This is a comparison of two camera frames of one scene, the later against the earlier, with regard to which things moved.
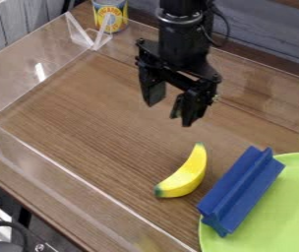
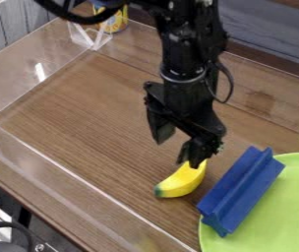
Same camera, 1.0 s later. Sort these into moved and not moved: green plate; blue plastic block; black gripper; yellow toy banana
Moved: black gripper
Not moved: blue plastic block; green plate; yellow toy banana
